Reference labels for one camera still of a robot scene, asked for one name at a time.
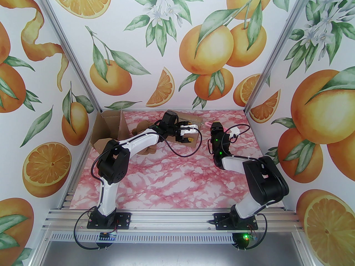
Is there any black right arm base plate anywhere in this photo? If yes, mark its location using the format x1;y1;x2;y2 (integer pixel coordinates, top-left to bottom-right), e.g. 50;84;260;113
215;213;258;231

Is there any grey metal panel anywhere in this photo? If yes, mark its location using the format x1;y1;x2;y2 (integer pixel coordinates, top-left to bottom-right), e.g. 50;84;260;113
42;240;308;266

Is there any black puck with status light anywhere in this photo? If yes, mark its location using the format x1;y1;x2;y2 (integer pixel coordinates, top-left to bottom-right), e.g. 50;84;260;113
232;232;257;251

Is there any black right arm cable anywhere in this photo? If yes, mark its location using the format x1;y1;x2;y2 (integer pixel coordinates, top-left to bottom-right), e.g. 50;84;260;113
207;124;269;251

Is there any perforated metal cable tray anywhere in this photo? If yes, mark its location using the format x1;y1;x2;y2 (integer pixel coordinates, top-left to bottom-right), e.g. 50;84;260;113
50;232;236;244

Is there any plain taped cardboard box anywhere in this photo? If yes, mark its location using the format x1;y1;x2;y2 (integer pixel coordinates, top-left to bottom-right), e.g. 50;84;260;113
166;110;204;147

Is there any aluminium rail frame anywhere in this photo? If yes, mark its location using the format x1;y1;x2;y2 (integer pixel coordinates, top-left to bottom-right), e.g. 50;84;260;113
42;193;305;233

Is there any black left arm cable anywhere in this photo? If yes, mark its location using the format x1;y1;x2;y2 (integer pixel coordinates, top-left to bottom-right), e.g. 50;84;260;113
73;129;201;250

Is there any cardboard box with white label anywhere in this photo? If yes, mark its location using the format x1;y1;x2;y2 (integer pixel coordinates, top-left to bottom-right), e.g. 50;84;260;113
89;109;130;156

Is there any brown plush toy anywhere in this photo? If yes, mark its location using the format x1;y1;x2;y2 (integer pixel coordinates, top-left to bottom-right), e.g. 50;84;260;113
130;121;159;156

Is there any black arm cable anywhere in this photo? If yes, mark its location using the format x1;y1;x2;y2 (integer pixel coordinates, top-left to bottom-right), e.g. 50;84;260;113
73;129;201;250
207;124;269;251

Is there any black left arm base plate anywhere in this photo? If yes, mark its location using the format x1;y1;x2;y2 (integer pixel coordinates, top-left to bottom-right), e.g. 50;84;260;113
87;212;131;229

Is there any pink utility knife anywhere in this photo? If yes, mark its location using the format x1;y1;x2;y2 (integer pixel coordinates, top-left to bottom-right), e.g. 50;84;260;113
204;122;230;130

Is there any aluminium corner post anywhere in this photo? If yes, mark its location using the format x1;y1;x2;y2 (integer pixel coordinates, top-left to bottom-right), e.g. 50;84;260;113
35;0;103;117
244;0;319;114

